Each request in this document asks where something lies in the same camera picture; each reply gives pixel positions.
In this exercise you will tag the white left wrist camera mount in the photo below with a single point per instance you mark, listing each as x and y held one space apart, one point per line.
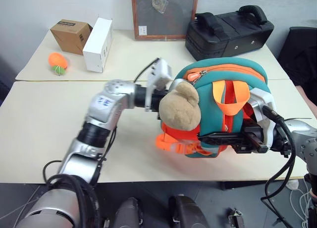
158 73

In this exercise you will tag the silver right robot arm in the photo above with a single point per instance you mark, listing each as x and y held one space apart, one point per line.
302 131

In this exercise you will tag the wooden framed dark picture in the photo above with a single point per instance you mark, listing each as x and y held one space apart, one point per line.
163 15

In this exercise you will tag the white cardboard box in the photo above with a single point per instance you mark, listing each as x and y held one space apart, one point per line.
96 45

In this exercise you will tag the black chair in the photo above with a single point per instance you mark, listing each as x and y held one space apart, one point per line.
302 54

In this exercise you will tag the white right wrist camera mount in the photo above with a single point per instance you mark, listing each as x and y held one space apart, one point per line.
262 101

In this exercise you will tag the brown cardboard box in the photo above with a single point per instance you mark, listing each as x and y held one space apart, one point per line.
70 36

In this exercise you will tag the orange and teal plush backpack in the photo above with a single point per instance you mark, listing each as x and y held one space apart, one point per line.
210 99

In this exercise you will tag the small black metal bracket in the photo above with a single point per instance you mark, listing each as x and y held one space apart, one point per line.
235 216

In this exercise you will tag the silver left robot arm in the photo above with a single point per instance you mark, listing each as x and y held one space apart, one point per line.
106 106

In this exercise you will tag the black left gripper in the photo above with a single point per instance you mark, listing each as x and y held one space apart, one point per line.
158 94

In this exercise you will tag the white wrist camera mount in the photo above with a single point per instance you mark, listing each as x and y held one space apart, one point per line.
262 101
158 73

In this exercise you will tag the orange plush fruit toy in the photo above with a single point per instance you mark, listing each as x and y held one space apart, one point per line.
58 60

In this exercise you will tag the black carrying case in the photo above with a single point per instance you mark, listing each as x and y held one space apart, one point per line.
223 37

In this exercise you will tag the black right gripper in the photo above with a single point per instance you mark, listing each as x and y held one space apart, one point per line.
252 138

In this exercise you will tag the dark rounded shape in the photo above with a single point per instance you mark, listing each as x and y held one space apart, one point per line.
185 213
130 213

